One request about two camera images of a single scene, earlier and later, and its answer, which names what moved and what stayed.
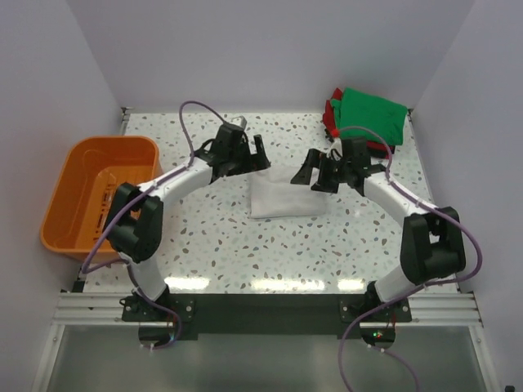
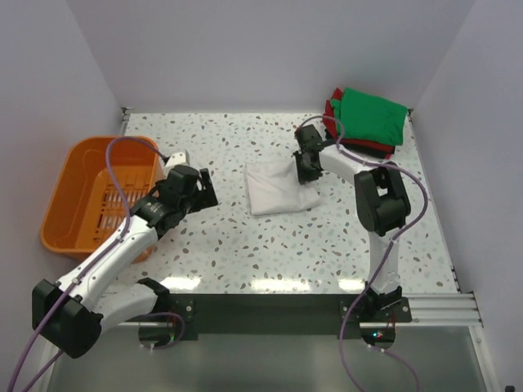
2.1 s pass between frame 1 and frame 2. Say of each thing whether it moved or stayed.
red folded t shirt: stayed
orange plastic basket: stayed
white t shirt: moved
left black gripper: moved
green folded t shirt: stayed
